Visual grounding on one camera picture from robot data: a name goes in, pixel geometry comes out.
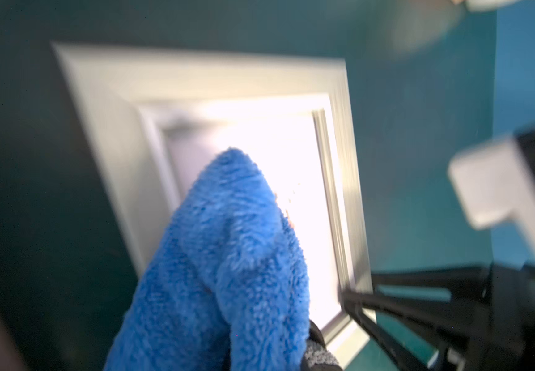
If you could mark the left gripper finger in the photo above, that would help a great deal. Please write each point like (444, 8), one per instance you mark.
(316, 356)

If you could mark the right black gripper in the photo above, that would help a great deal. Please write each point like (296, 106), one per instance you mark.
(494, 330)

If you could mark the blue and grey cloth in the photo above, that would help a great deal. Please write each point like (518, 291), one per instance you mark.
(228, 287)

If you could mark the green picture frame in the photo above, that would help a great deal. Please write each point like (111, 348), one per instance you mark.
(154, 118)

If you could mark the white pot with flowers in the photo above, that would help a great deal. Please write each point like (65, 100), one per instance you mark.
(483, 5)

